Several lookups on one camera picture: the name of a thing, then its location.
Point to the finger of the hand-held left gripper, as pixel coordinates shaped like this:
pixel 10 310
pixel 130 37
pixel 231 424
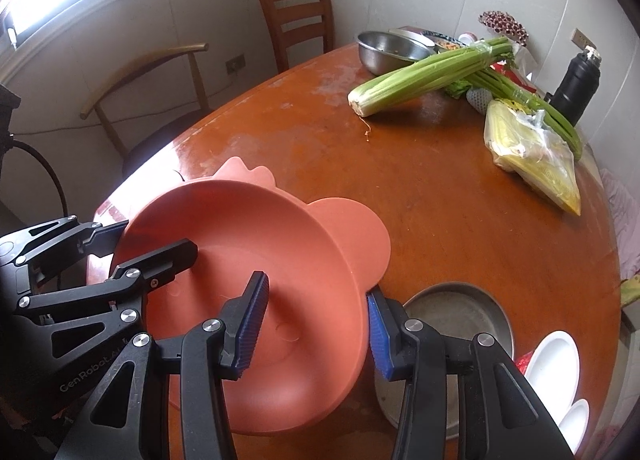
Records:
pixel 110 237
pixel 160 260

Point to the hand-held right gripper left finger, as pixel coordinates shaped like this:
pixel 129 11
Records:
pixel 252 325

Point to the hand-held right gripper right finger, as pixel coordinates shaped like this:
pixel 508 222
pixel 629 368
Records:
pixel 377 335

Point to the round steel pan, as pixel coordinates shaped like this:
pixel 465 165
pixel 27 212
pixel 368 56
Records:
pixel 450 315

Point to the wide white disposable bowl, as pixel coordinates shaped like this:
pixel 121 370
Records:
pixel 552 365

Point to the curved back chair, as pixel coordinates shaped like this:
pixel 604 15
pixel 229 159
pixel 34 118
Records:
pixel 155 140

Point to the plastic bag of corn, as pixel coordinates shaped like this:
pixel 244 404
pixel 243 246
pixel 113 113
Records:
pixel 530 160

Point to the white foam fruit net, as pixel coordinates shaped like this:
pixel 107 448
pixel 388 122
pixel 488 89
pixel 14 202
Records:
pixel 477 100

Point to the green leafy vegetable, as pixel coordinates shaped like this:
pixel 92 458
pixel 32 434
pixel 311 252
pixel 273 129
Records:
pixel 454 88

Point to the thick celery bunch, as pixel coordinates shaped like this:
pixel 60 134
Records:
pixel 415 78

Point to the pale purple cloth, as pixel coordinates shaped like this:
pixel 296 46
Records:
pixel 622 220

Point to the slatted wooden chair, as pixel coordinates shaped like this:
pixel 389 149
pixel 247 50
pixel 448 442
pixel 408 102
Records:
pixel 295 15

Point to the thin celery stalks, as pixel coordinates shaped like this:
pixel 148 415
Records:
pixel 505 85

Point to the steel basin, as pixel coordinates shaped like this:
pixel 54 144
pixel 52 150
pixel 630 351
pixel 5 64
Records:
pixel 390 53

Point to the red packet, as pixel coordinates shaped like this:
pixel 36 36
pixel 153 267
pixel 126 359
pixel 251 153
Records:
pixel 501 72

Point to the blue patterned bowl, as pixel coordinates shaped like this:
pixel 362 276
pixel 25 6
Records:
pixel 442 43

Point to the flat steel plate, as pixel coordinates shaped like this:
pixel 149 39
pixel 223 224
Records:
pixel 415 33

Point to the clear plastic wrap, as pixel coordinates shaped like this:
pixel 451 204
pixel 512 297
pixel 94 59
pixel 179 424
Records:
pixel 522 60

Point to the black thermos bottle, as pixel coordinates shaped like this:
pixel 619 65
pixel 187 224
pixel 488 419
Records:
pixel 570 90

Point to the small white jar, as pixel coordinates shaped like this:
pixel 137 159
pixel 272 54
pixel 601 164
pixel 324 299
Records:
pixel 467 36

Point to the dried flower bouquet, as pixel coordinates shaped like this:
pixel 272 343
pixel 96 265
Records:
pixel 502 25

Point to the low wall socket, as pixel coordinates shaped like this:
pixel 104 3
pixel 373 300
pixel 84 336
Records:
pixel 235 64

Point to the wall socket above table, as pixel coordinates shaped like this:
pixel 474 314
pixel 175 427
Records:
pixel 580 37

